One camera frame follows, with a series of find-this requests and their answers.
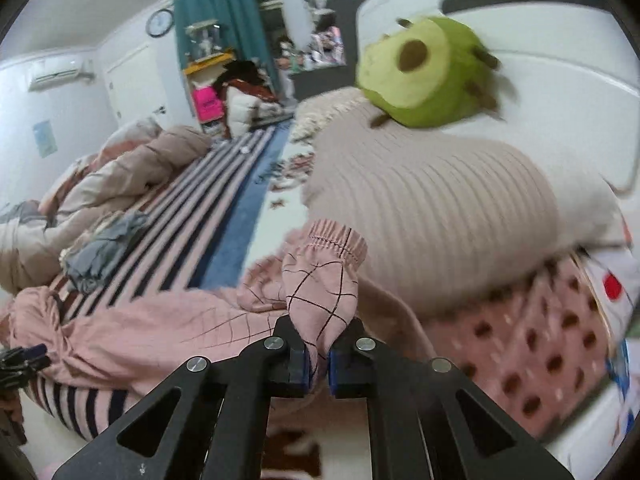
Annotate round wall clock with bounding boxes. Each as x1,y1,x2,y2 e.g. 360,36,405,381
146,9,174,37

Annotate yellow shelf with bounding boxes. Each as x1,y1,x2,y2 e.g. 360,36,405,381
182,19,236,133

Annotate pink bag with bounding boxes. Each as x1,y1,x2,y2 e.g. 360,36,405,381
192,85,223,122

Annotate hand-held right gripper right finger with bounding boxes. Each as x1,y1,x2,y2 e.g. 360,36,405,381
326,317,577,480

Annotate green avocado plush toy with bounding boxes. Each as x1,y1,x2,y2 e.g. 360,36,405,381
355,16,518,128

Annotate grey garment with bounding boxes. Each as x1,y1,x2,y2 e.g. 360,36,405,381
60,210,151,295

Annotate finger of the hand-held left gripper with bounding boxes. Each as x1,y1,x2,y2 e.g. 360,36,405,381
0,344,52,401

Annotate white air conditioner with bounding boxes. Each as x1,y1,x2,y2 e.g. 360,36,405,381
27,57,96,92

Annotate dark grey cabinet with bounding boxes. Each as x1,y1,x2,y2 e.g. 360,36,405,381
287,0,371,103

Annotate pink ribbed pillow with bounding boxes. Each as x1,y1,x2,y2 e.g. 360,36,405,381
300,95,626,318

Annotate white printed cloth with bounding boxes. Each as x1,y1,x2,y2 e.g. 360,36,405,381
580,210,640,411

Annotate small patterned pillow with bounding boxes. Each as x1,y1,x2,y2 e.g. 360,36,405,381
292,87,363,141

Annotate pile of clothes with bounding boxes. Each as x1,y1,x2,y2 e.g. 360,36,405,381
215,60,296,138

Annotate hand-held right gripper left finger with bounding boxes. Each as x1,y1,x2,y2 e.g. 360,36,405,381
51,314,313,480

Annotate blue wall poster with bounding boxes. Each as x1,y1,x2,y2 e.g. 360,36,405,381
32,120,58,156

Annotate beige pink duvet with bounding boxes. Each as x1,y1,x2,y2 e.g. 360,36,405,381
0,117,213,293

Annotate white door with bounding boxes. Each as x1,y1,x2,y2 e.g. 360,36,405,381
102,42,168,126

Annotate pink checked pants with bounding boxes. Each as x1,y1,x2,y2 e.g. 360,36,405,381
7,219,369,403

